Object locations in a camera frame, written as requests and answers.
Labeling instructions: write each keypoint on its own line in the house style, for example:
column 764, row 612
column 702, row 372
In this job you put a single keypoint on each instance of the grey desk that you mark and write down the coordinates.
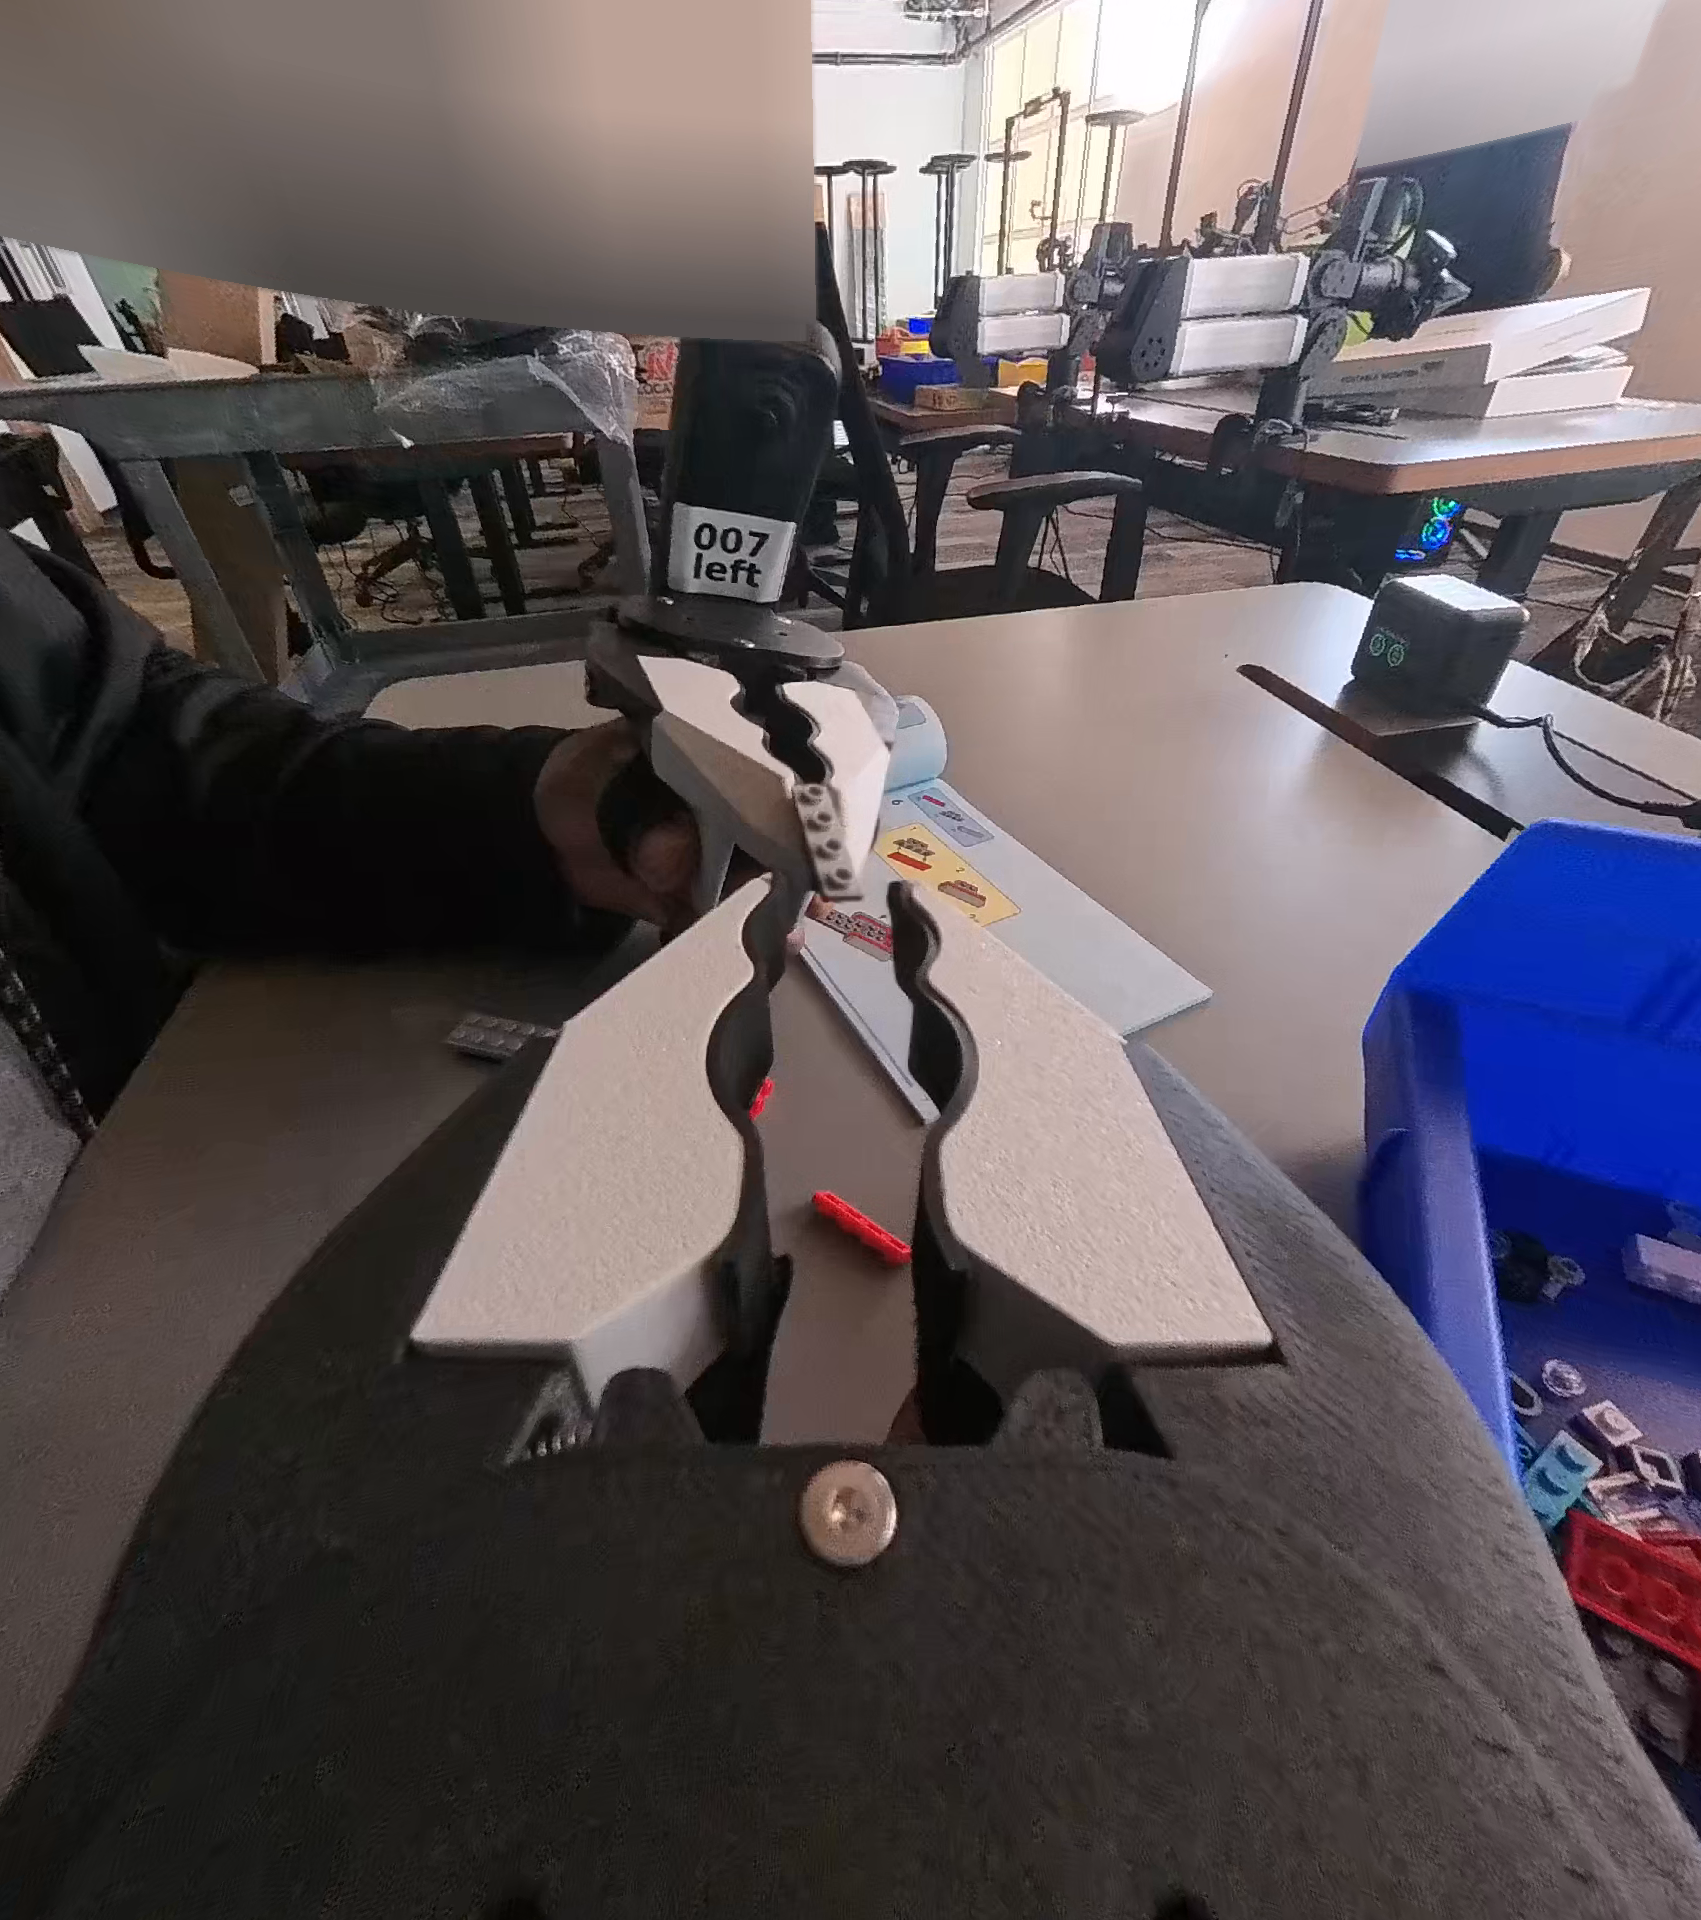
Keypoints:
column 1163, row 749

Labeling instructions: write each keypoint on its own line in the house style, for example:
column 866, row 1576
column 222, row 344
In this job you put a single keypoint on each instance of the pale instruction booklet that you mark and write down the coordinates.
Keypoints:
column 1059, row 960

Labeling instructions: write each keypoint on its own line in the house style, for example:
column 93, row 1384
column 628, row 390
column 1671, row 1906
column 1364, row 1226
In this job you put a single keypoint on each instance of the steel workbench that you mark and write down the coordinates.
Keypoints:
column 191, row 405

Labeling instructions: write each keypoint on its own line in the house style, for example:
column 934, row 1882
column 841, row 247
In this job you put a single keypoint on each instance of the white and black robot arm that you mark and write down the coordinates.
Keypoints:
column 1241, row 317
column 1017, row 307

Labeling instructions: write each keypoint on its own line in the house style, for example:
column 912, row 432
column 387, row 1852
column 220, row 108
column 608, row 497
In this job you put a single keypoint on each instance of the red toy plate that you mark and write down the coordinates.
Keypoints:
column 863, row 1229

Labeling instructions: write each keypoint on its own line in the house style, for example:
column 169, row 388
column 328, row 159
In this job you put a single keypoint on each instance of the tall black office chair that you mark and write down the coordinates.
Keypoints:
column 866, row 450

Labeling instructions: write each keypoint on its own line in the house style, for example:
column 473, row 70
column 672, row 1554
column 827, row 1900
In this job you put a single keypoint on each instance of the person's left forearm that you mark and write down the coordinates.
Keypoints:
column 340, row 827

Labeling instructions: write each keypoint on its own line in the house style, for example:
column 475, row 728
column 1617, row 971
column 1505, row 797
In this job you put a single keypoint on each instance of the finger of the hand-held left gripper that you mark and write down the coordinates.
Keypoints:
column 856, row 749
column 713, row 749

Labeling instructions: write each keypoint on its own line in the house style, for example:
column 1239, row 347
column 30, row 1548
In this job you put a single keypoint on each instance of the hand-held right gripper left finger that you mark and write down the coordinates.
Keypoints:
column 597, row 1200

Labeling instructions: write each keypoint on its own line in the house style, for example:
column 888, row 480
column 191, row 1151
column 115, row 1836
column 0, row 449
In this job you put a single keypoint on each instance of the person's left hand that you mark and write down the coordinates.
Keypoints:
column 565, row 817

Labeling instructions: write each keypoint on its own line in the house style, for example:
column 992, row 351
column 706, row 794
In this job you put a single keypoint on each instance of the dark grey studded toy plate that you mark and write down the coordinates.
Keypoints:
column 827, row 841

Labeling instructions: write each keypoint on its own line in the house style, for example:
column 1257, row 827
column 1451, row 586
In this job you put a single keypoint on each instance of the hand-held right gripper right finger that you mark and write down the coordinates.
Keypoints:
column 1089, row 1200

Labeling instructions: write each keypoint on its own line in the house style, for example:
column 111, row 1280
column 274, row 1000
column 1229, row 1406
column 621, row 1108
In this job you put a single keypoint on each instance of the blue plastic bin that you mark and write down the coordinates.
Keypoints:
column 1539, row 974

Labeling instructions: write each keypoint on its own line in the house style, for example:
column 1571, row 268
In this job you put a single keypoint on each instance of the plastic-wrapped dark bundle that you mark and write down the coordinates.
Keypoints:
column 505, row 390

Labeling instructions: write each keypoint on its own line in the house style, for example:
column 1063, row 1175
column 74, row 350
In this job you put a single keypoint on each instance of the wooden work table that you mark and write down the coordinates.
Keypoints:
column 1539, row 450

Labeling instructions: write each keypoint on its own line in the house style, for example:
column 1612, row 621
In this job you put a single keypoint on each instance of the white flat box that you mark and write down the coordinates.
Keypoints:
column 1510, row 359

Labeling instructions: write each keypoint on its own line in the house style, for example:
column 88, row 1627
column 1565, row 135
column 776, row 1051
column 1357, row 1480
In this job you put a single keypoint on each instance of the black cube device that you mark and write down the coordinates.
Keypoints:
column 1436, row 636

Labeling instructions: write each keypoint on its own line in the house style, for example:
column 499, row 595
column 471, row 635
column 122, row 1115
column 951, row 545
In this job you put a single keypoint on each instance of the long grey studded plate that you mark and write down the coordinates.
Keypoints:
column 498, row 1036

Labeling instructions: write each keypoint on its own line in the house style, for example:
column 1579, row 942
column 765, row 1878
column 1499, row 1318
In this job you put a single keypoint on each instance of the large pile of toy bricks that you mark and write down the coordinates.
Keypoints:
column 1675, row 1502

